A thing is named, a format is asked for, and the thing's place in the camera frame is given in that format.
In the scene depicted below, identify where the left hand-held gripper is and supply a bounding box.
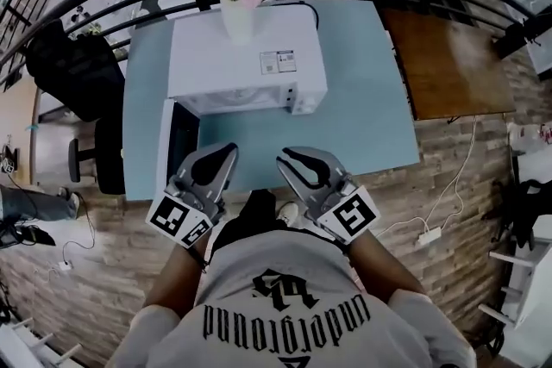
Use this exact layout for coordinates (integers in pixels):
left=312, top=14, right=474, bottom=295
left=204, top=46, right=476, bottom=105
left=145, top=142, right=240, bottom=249

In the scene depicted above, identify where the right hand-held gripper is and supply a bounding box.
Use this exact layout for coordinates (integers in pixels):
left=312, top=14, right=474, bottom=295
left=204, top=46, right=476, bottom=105
left=276, top=146, right=381, bottom=246

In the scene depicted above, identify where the white microwave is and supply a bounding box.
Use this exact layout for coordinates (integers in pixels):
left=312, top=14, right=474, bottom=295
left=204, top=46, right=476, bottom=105
left=157, top=3, right=329, bottom=203

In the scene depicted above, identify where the person's right forearm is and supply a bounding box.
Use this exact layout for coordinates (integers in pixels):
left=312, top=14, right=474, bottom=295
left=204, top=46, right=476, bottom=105
left=347, top=228, right=426, bottom=303

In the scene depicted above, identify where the person's left forearm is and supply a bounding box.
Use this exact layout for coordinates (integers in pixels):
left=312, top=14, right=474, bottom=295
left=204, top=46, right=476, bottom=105
left=141, top=243, right=212, bottom=311

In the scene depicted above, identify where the person's right white shoe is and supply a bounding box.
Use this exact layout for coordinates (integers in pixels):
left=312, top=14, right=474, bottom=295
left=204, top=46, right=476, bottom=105
left=275, top=201, right=301, bottom=226

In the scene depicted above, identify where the light blue table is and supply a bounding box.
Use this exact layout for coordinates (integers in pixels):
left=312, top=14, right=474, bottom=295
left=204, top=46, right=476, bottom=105
left=122, top=0, right=422, bottom=202

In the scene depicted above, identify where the white power strip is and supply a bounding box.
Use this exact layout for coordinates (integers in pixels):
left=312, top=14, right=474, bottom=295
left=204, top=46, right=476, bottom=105
left=417, top=227, right=443, bottom=246

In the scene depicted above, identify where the person's white printed t-shirt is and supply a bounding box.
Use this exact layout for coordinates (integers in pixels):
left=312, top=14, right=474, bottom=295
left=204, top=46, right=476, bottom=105
left=110, top=228, right=480, bottom=368

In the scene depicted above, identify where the black mesh office chair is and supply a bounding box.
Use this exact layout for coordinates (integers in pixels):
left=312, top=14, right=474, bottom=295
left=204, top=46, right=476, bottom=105
left=25, top=19, right=127, bottom=197

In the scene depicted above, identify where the brown wooden table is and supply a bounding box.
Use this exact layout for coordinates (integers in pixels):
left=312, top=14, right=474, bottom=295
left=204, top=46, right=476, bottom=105
left=379, top=6, right=517, bottom=125

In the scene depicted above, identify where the light wooden desk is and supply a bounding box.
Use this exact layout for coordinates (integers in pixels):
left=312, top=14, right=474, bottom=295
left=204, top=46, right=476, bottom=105
left=0, top=75, right=101, bottom=187

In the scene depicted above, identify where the black high-back office chair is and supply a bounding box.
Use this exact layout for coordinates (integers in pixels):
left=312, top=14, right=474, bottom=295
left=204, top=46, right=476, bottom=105
left=494, top=178, right=552, bottom=252

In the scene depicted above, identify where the white desk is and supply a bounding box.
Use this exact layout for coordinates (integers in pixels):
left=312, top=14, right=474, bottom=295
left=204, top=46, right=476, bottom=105
left=477, top=215, right=552, bottom=329

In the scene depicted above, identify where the white wooden rack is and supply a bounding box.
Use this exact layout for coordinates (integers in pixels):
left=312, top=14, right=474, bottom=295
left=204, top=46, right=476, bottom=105
left=0, top=314, right=84, bottom=368

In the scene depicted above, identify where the black wrist strap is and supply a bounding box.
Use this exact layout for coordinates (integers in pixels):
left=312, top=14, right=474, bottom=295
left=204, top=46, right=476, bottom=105
left=185, top=244, right=210, bottom=275

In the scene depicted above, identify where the thin black cable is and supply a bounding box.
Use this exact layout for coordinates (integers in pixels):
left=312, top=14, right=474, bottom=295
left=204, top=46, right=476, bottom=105
left=62, top=196, right=97, bottom=263

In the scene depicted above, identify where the long white cable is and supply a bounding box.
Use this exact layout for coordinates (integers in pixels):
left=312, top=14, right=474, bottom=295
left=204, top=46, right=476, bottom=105
left=374, top=115, right=478, bottom=239

